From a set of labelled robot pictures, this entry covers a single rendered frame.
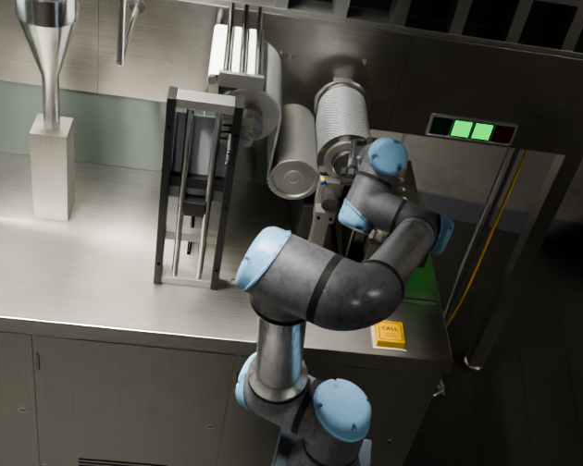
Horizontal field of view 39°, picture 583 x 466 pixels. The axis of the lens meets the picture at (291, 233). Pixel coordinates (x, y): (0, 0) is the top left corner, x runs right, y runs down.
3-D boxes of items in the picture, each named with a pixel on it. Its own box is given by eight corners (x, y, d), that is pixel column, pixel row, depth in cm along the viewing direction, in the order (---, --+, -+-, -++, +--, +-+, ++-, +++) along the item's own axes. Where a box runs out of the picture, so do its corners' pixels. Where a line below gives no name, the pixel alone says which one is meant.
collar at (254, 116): (232, 140, 186) (235, 116, 182) (233, 125, 190) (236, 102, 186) (260, 143, 186) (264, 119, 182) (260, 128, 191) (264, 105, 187)
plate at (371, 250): (364, 261, 212) (369, 243, 209) (353, 170, 243) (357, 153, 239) (424, 267, 214) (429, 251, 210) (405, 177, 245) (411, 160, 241)
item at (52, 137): (21, 223, 213) (7, 22, 176) (33, 190, 223) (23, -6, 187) (76, 229, 214) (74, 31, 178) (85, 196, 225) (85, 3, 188)
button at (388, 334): (375, 347, 200) (378, 340, 198) (372, 325, 205) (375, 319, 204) (403, 349, 201) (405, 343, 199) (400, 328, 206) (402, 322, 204)
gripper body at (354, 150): (381, 144, 187) (394, 140, 175) (377, 182, 187) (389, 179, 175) (348, 141, 186) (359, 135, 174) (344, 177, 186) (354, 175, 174)
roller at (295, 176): (266, 196, 203) (272, 157, 195) (266, 138, 222) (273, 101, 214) (313, 202, 204) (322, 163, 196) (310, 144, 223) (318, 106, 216)
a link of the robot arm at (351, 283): (396, 304, 118) (463, 207, 161) (328, 273, 121) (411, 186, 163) (371, 367, 123) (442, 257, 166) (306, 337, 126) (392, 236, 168)
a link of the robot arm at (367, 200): (383, 240, 158) (406, 189, 159) (331, 217, 161) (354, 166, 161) (387, 245, 166) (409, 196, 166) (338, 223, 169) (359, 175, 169)
